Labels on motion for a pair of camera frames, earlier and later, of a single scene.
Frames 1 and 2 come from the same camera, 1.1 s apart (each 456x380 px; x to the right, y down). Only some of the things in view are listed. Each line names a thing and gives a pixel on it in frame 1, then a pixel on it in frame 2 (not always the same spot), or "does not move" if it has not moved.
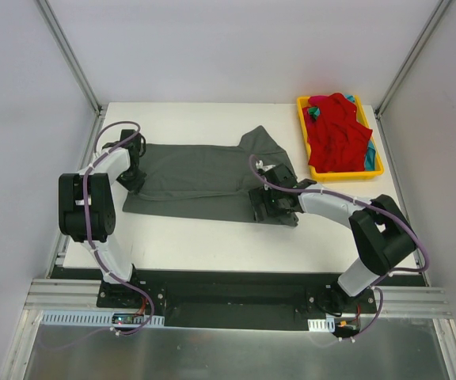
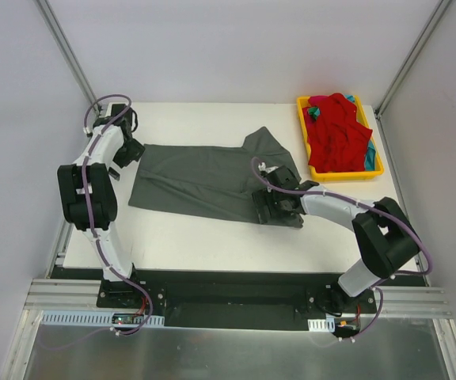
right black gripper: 261,205 does not move
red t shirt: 337,141 does not move
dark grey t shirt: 207,181 does not move
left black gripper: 134,180 → 131,150
